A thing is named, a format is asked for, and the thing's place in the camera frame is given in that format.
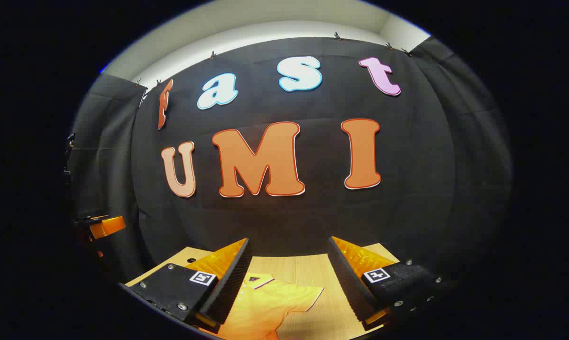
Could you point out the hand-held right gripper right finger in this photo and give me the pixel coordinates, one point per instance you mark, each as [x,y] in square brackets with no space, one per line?
[353,288]

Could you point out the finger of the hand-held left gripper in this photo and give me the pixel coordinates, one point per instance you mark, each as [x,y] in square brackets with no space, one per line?
[107,227]
[93,218]

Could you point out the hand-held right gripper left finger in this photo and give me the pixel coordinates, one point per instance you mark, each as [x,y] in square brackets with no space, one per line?
[228,288]

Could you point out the orange T-shirt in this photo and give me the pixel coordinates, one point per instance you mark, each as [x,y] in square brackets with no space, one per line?
[265,307]

